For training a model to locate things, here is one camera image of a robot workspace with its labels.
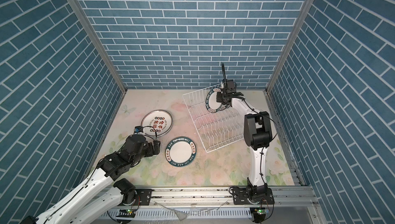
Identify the aluminium right corner post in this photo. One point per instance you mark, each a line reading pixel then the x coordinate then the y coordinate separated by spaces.
pixel 305 8

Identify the aluminium left corner post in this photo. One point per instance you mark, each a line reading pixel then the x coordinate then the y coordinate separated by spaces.
pixel 84 21

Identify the white vent grille strip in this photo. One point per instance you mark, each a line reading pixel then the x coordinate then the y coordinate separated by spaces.
pixel 181 214

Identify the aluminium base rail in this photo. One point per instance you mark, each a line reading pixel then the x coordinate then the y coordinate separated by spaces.
pixel 204 196

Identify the right green circuit board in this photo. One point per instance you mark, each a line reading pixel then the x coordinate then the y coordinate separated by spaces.
pixel 260 211

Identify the green rim small plate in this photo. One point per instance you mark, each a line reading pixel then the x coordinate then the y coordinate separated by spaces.
pixel 211 103
pixel 180 152

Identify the white wire dish rack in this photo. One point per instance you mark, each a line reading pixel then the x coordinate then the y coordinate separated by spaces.
pixel 215 130

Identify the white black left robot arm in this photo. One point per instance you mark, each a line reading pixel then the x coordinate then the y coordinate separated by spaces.
pixel 103 189

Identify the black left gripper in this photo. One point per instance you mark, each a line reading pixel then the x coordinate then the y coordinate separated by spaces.
pixel 151 150

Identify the aluminium corner post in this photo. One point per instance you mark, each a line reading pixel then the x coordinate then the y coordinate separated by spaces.
pixel 305 8
pixel 84 21

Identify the large red character plate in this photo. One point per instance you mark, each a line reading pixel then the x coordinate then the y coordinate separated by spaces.
pixel 157 123

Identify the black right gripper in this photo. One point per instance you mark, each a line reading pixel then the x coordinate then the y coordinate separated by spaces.
pixel 218 97

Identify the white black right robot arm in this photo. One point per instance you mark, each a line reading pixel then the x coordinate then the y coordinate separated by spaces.
pixel 257 136

